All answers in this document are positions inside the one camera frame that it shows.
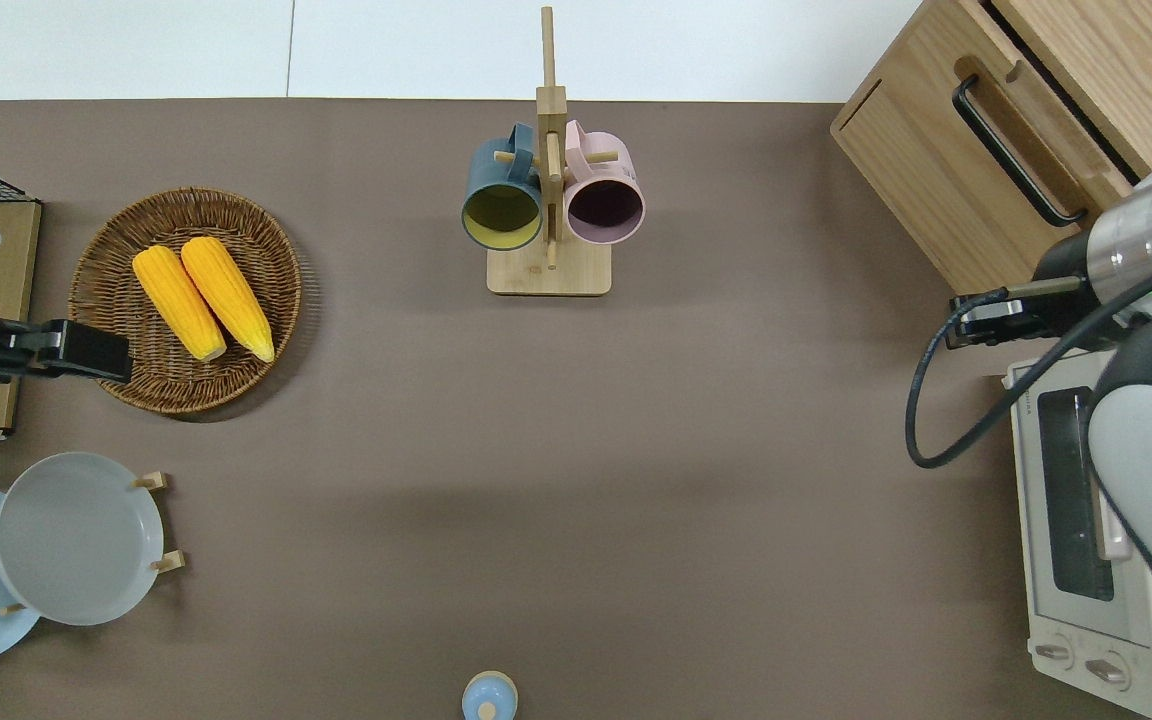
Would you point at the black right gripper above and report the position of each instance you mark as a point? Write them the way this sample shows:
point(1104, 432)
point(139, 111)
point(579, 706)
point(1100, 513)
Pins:
point(986, 325)

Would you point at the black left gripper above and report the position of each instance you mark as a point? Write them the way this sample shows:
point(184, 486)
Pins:
point(86, 352)

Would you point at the brown wicker basket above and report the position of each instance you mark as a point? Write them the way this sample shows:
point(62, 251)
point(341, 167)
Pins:
point(106, 250)

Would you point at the yellow corn cob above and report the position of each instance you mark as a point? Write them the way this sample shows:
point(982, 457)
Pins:
point(176, 300)
point(226, 295)

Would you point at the wooden plate rack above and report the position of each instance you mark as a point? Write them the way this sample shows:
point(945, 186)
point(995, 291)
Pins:
point(158, 481)

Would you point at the grey plate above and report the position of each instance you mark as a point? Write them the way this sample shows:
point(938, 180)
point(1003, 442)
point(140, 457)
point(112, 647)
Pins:
point(76, 540)

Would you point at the white toaster oven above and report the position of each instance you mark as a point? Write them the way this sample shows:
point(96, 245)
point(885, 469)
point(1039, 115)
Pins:
point(1056, 600)

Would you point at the wooden cabinet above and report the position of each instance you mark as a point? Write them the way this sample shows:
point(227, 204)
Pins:
point(1116, 60)

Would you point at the pink mug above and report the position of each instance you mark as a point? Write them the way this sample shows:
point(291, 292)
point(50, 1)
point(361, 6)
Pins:
point(604, 205)

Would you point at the dark blue mug yellow inside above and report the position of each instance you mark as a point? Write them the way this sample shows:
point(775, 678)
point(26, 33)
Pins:
point(501, 215)

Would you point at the wooden mug tree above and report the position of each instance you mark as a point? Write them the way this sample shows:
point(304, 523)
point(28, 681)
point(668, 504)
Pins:
point(548, 270)

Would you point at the large brown table mat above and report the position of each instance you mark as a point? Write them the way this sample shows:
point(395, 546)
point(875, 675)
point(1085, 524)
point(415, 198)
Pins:
point(536, 450)

